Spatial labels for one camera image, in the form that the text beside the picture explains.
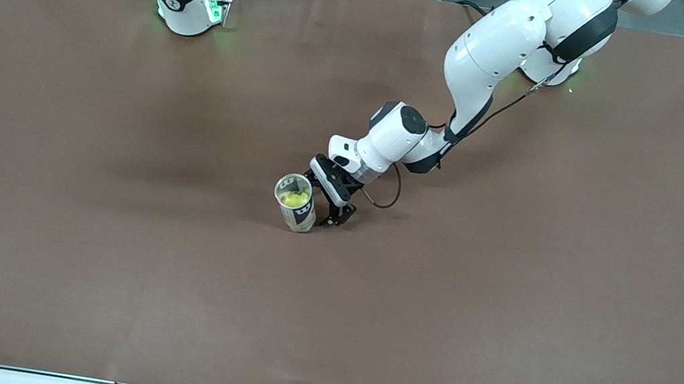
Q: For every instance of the yellow tennis ball large print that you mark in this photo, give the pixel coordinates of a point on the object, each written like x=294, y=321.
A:
x=295, y=198

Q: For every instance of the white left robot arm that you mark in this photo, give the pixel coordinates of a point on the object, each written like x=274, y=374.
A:
x=507, y=40

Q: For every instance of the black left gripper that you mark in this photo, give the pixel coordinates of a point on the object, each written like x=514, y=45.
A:
x=347, y=210

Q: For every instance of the clear tennis ball can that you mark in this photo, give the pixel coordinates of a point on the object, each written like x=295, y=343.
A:
x=301, y=218

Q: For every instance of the brown table cover sheet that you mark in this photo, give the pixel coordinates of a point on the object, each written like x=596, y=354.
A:
x=323, y=318

